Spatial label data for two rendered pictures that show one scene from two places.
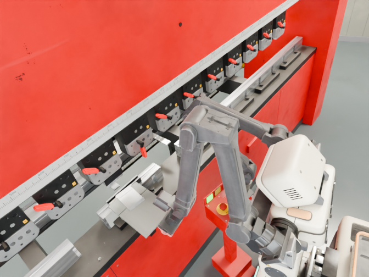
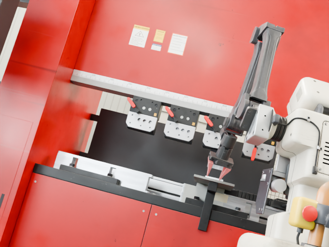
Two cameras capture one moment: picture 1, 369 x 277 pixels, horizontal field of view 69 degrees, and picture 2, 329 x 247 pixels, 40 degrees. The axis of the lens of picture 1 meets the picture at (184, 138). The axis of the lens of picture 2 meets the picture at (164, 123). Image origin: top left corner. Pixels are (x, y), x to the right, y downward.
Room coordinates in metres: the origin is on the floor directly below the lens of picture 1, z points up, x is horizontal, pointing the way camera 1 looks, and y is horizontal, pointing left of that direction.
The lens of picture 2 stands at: (-0.81, -1.18, 0.80)
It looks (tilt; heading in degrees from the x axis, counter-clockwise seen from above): 11 degrees up; 50
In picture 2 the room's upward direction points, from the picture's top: 15 degrees clockwise
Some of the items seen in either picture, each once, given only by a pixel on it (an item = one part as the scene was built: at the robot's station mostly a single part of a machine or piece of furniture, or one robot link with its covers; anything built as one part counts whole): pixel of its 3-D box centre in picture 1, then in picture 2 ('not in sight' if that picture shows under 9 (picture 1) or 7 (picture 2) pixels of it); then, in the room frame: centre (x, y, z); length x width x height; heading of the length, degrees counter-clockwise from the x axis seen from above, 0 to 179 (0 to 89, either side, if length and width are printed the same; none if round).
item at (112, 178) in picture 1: (112, 175); (219, 160); (0.86, 0.36, 1.13); 0.10 x 0.02 x 0.10; 133
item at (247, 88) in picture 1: (251, 84); not in sight; (1.72, -0.57, 0.92); 1.68 x 0.06 x 0.10; 133
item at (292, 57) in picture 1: (290, 59); not in sight; (2.05, -1.01, 0.89); 0.30 x 0.05 x 0.03; 133
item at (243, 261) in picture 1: (234, 264); not in sight; (0.82, -0.18, 0.06); 0.25 x 0.20 x 0.12; 34
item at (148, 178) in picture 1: (132, 193); (220, 203); (0.90, 0.32, 0.92); 0.39 x 0.06 x 0.10; 133
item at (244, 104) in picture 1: (240, 108); not in sight; (1.50, -0.42, 0.89); 0.30 x 0.05 x 0.03; 133
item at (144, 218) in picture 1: (140, 207); (213, 183); (0.76, 0.26, 1.00); 0.26 x 0.18 x 0.01; 43
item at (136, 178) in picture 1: (124, 190); (216, 188); (0.88, 0.34, 0.98); 0.20 x 0.03 x 0.03; 133
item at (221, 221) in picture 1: (228, 205); not in sight; (0.84, -0.17, 0.75); 0.20 x 0.16 x 0.18; 124
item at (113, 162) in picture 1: (98, 159); (220, 134); (0.85, 0.38, 1.26); 0.15 x 0.09 x 0.17; 133
